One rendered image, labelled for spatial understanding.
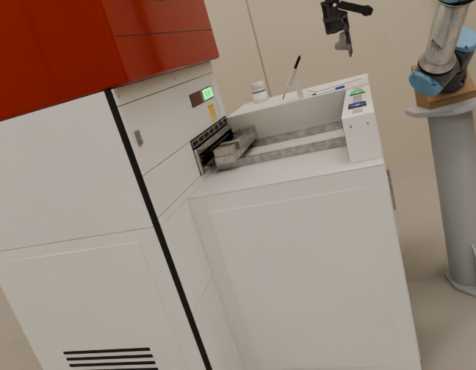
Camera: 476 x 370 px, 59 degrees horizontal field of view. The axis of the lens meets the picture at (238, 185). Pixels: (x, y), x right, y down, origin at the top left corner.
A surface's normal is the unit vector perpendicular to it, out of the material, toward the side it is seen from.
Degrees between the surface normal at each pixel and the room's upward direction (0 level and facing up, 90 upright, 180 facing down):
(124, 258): 90
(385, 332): 90
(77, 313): 90
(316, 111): 90
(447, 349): 0
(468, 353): 0
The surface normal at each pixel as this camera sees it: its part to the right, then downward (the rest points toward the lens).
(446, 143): -0.65, 0.40
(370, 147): -0.26, 0.36
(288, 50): -0.03, 0.30
